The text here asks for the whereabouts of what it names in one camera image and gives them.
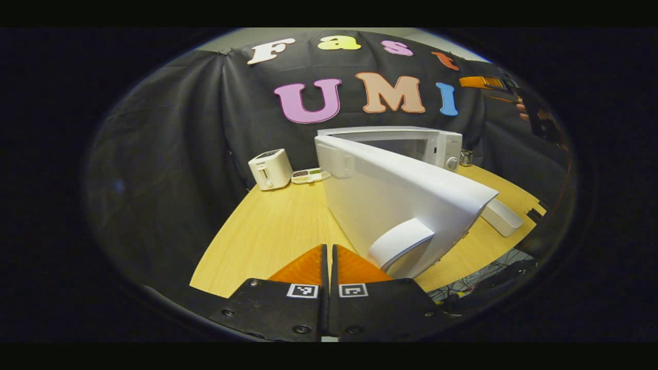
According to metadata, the white toaster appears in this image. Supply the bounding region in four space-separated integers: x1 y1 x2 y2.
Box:
248 149 294 192

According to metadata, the bundle of floor cables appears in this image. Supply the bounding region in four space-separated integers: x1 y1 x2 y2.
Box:
426 248 538 304

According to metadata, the white food tray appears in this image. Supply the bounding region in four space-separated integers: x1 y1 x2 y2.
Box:
480 197 525 238

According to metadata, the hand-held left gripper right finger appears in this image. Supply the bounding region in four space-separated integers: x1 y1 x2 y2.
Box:
330 244 454 342

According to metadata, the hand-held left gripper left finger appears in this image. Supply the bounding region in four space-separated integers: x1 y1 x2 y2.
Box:
207 244 330 342

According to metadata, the white compartment snack tray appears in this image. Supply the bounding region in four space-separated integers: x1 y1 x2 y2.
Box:
291 167 332 185

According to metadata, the black backdrop cloth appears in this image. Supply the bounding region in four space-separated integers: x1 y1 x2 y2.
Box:
85 30 571 288

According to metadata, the white microwave oven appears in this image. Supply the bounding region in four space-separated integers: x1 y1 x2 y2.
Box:
314 125 500 281

